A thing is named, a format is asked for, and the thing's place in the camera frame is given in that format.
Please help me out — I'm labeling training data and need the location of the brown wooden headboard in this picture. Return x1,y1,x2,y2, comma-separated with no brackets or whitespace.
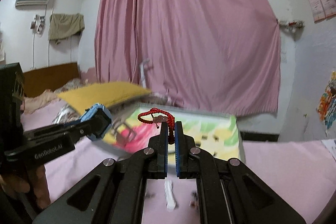
23,63,80,98

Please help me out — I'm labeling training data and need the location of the left human hand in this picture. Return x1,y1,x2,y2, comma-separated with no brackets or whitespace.
1,165,51,209

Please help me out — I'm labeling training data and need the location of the pink curtain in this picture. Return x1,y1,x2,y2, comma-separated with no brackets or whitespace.
94,0,281,117

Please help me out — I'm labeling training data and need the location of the white hair clip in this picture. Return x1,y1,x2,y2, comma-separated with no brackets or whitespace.
164,180,177,211

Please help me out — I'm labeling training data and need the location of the colourful cartoon cloth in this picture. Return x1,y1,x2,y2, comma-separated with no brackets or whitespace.
103,107,240,160

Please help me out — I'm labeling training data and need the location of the colourful wall poster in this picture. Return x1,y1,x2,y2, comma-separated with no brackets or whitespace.
316,71,335,134

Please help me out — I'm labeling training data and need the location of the curtain tieback hook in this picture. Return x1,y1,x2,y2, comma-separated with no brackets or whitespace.
277,19,305,34

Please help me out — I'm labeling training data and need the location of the floral brocade pillow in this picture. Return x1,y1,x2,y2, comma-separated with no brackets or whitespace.
52,78,88,124

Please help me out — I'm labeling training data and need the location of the pink bed sheet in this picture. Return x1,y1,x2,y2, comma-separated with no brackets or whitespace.
20,99,336,224

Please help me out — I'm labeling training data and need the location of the grey shallow tray box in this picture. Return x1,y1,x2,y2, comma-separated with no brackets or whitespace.
102,101,246,164

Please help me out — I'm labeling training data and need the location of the olive hanging cloth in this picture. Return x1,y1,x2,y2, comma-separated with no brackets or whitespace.
49,13,85,44

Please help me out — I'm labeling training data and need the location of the yellow pillow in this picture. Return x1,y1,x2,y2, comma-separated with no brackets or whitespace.
58,81,151,114

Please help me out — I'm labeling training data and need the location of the wall socket with plugs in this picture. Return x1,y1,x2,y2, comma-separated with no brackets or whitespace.
30,14,46,35

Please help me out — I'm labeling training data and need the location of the blue kids smartwatch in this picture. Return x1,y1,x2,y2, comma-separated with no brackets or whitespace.
79,103,112,141

